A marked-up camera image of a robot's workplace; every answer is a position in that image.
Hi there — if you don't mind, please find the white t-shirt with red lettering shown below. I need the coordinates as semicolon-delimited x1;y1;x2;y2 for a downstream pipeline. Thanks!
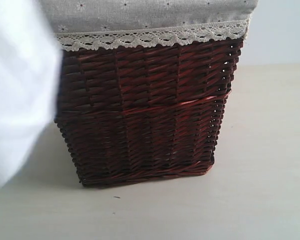
0;0;62;188

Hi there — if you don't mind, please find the dark brown wicker basket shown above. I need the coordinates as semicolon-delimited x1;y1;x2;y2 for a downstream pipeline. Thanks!
55;38;243;187

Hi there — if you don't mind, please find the grey fabric liner lace trim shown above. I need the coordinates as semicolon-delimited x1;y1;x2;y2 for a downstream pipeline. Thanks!
40;0;258;52

